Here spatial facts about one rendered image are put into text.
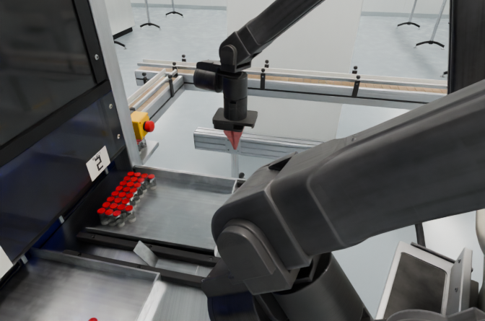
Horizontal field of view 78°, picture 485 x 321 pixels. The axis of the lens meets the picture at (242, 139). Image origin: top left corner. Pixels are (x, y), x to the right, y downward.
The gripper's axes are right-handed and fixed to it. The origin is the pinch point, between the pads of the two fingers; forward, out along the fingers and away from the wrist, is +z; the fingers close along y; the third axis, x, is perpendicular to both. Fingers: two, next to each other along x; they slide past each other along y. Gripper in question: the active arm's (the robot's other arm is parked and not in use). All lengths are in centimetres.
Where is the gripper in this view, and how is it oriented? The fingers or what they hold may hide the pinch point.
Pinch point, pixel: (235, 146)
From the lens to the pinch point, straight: 78.9
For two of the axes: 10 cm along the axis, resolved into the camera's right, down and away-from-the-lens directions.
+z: -0.1, 8.3, 5.5
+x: -2.0, 5.4, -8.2
